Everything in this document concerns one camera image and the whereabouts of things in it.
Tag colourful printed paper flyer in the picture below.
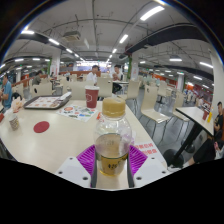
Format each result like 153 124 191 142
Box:
56 104 99 123

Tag person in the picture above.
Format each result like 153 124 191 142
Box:
0 73 13 111
186 101 224 168
112 64 124 94
32 69 44 86
85 64 100 86

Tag ceiling strip lights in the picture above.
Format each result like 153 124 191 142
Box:
0 4 214 81

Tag crumpled white napkin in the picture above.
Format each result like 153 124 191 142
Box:
59 91 72 100

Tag flat round red coaster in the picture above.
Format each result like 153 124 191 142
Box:
33 120 51 134

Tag brown food tray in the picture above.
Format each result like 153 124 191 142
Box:
23 94 72 110

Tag white sticker with red text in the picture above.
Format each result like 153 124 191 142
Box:
134 142 158 155

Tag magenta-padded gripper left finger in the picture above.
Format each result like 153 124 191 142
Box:
54 144 98 189

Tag beige chair with round hole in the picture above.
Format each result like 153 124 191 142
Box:
66 80 88 101
30 83 54 98

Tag red paper cup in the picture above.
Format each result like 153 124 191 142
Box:
84 85 101 109

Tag ceiling air conditioner unit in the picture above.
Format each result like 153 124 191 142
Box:
62 30 82 43

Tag beige side table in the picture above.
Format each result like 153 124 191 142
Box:
175 106 214 168

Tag clear bottle with yellow cap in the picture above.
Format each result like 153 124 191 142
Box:
93 96 133 177

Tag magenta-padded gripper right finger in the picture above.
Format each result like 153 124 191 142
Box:
126 144 169 189

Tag paper wrapper with fried food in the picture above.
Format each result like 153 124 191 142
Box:
10 97 26 114

